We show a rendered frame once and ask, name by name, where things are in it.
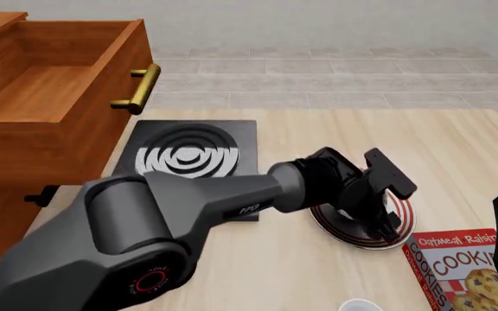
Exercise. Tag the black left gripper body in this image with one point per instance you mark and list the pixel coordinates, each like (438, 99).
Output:
(359, 197)

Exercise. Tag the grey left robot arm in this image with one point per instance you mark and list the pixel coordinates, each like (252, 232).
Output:
(115, 226)

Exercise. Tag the flat black stove plate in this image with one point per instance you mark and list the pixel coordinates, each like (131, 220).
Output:
(188, 152)

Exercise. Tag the white mug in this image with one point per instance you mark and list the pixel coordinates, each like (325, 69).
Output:
(359, 305)

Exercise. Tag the oatmeal raisin cookies box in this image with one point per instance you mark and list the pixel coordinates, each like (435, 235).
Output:
(452, 272)

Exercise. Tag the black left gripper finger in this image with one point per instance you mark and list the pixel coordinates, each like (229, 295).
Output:
(391, 226)
(372, 230)

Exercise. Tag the open wooden drawer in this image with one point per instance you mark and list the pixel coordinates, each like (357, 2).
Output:
(50, 145)

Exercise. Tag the white plate with red rings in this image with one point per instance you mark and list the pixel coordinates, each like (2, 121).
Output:
(404, 214)

